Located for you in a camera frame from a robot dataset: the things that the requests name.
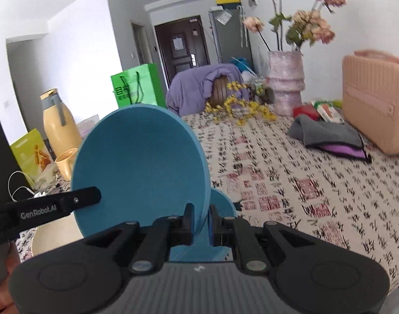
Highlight person's left hand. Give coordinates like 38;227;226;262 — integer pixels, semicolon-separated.
0;242;21;314

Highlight cream plate stack near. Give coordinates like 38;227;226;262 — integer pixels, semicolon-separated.
31;214;83;257

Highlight yellow green snack bag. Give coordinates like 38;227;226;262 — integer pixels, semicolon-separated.
10;128;53;186

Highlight calligraphy print tablecloth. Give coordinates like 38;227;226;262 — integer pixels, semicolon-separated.
14;99;399;294

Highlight yellow mug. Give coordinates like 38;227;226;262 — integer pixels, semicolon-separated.
55;148;78;181

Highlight yellow thermos jug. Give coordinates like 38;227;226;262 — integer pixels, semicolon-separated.
40;89;83;157

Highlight yellow flower branch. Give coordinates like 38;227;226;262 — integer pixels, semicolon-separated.
204;81;277;126

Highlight purple tissue pack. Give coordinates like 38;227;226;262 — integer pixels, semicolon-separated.
77;115;100;139

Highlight grey purple cloth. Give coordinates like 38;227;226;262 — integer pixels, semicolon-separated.
287;115;372;164

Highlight red box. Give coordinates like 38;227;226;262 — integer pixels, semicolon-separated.
293;104;321;121

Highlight purple jacket on chair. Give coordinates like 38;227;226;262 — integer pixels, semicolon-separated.
166;64;243;116

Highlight wooden chair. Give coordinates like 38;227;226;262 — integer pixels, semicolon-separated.
207;75;229;108

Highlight green paper shopping bag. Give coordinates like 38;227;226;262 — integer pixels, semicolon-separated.
111;63;166;108

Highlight green white packet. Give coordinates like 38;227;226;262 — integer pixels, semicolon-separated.
311;101;345;123

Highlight pink textured vase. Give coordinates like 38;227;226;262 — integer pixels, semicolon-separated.
268;51;305;117

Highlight dark entrance door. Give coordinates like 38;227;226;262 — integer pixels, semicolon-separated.
155;16;210;85

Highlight pink hard case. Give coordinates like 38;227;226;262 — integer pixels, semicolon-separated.
342;50;399;155

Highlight grey refrigerator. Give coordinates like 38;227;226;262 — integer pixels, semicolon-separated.
209;3;253;71

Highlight dried pink roses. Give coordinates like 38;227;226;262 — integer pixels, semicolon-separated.
243;0;348;53

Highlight white cable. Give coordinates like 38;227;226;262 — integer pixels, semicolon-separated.
7;170;44;202

